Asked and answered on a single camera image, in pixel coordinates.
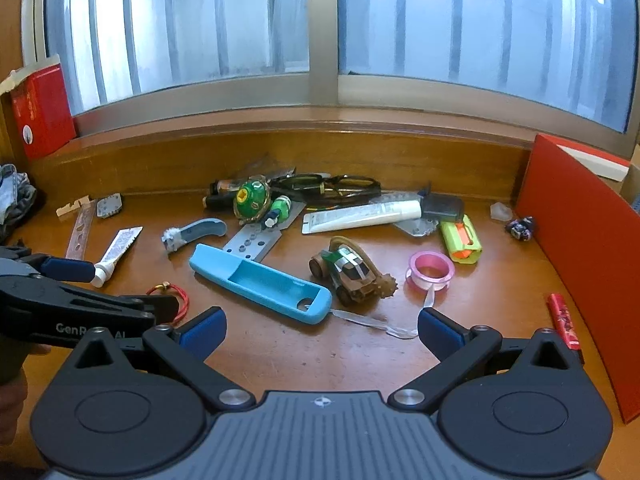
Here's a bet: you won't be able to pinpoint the red cardboard box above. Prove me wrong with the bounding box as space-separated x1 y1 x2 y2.
514 133 640 424

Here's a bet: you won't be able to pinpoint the green orange toy blaster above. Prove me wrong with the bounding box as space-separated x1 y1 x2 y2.
438 214 484 265

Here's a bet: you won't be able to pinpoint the grey metal bracket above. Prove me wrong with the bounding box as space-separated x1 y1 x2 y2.
392 217 442 239

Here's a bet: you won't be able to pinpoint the brown toy car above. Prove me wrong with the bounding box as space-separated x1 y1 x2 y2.
308 236 379 307

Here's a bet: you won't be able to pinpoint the sliding glass window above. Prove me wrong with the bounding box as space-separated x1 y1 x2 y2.
20 0 640 150

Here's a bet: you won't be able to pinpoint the red string bracelet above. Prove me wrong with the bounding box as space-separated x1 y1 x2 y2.
146 283 190 322

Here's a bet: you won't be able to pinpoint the red small packet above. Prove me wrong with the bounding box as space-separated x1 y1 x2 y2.
546 292 584 352

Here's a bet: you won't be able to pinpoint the wooden desktop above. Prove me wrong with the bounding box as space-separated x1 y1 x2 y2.
0 187 626 480

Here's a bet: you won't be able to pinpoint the green figure toy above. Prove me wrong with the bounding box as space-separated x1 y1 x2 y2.
264 196 292 229

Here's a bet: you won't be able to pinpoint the brown toy gear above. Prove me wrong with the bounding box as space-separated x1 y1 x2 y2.
377 272 399 300

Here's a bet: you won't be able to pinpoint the black yellow-lens glasses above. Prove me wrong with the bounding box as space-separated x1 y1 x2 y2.
271 173 382 207

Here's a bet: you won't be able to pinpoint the small purple figure toy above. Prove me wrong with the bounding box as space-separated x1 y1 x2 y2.
504 216 535 242

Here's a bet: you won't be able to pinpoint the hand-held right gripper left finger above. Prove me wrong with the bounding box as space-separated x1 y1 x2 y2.
65 306 256 411

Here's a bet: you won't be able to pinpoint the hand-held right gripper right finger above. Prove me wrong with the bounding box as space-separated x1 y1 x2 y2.
389 307 583 413

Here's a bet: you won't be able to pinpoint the beige notched plastic piece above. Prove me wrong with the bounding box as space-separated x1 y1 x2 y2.
56 198 95 218

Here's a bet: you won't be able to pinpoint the light blue silicone case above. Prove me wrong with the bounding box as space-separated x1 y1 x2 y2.
188 243 333 326

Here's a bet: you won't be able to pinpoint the green spinning top toy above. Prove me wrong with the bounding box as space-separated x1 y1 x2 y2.
233 178 272 226

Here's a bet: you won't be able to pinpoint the grey cloth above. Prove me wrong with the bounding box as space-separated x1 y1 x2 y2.
0 162 39 242

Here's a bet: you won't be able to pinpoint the wooden window sill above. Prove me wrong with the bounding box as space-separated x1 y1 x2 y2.
27 120 535 198

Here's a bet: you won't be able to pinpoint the person's left hand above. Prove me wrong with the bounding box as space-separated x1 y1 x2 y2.
0 337 51 443

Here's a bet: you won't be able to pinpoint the large white tube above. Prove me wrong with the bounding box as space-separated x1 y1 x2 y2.
301 200 424 235

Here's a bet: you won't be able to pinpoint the red book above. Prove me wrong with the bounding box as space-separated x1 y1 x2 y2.
11 57 77 160

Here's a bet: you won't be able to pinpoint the pink tape roll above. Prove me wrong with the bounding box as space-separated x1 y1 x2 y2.
405 251 455 292

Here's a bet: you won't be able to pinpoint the perforated metal plate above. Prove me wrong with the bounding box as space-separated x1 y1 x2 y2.
222 200 307 264

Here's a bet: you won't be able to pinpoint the blue grey handled scraper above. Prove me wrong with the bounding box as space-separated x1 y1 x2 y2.
161 218 228 257

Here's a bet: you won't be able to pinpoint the small hexagonal metal piece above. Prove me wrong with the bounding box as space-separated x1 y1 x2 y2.
96 193 124 219

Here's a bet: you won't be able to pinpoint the clear plastic strip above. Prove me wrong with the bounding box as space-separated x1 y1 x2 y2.
329 307 419 341

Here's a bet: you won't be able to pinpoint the small silver ointment tube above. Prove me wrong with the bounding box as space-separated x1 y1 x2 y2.
90 226 144 288

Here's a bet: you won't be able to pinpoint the dark grey plastic part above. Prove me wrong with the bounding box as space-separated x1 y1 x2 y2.
419 183 465 222

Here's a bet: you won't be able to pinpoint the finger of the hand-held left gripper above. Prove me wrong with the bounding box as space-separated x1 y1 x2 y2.
0 246 96 283
117 294 180 322

